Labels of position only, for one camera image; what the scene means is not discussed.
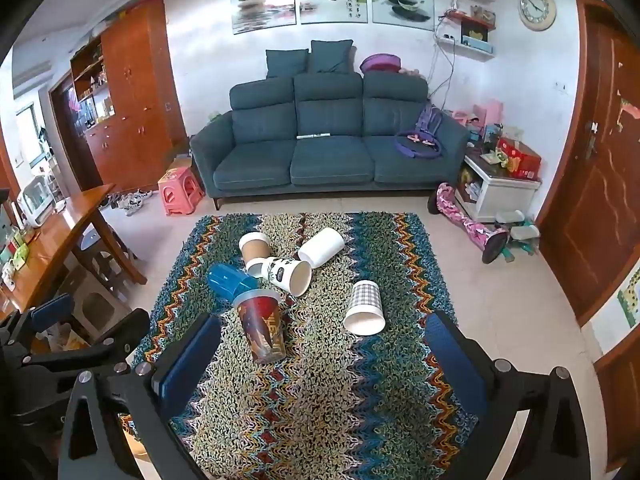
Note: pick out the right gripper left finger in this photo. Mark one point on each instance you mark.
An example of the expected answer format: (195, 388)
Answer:
(183, 363)

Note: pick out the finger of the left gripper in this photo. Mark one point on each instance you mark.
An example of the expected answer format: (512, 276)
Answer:
(53, 311)
(126, 334)

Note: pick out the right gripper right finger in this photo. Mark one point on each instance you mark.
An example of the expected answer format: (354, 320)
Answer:
(464, 362)

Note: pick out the dark red printed cup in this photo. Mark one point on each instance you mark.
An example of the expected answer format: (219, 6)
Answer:
(260, 316)

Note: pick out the blue plastic cup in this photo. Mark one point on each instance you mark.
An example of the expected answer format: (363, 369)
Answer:
(228, 282)

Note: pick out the checkered white paper cup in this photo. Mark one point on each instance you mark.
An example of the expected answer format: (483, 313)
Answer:
(365, 316)

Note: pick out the brown paper cup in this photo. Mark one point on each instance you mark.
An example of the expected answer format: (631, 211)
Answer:
(254, 245)

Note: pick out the white printed paper cup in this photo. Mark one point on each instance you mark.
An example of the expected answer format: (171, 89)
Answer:
(289, 274)

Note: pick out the plain white paper cup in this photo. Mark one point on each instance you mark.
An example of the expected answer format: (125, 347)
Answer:
(321, 248)

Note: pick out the grey plastic stool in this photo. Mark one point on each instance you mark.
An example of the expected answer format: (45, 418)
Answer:
(95, 308)

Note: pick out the wooden dining table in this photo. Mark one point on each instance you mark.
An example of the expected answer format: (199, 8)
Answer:
(55, 241)

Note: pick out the white microwave oven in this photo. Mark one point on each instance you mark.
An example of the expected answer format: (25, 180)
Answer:
(36, 201)

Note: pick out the colourful zigzag woven rug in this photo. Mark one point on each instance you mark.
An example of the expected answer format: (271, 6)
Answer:
(338, 406)

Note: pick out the pink plastic stool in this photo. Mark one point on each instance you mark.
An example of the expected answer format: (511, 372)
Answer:
(179, 191)

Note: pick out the pink hoverboard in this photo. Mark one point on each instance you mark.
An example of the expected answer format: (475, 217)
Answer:
(490, 241)

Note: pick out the white side table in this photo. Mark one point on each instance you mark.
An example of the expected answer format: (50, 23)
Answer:
(484, 190)

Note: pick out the brown wooden door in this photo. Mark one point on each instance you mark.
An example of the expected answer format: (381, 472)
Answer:
(590, 220)

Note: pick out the red gift box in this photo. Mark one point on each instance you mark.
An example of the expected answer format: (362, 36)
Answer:
(519, 161)

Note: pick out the purple bag on sofa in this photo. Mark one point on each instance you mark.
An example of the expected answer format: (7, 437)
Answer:
(422, 141)

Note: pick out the wooden cabinet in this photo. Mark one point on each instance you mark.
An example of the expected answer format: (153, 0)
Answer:
(133, 145)

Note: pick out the white remote on sofa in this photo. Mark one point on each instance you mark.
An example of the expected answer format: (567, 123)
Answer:
(312, 136)

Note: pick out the teal three-seat sofa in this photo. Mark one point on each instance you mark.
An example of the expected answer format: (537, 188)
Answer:
(252, 149)

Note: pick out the left teal cushion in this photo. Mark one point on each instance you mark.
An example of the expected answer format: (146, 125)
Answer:
(286, 63)

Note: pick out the teal cushion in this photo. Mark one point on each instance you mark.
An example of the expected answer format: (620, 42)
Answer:
(330, 57)
(286, 63)

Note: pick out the purple round basket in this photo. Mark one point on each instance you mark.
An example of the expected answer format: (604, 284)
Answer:
(381, 62)

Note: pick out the right teal cushion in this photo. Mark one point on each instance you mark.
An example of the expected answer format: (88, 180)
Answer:
(330, 57)

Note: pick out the right stones painting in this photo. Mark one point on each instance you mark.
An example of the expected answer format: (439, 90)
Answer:
(418, 14)

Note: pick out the wall shelf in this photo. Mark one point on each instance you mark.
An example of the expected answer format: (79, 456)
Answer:
(467, 33)

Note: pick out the left wall painting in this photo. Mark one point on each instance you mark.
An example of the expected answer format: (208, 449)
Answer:
(252, 15)

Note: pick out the round wall clock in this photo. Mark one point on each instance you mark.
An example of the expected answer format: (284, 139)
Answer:
(537, 15)

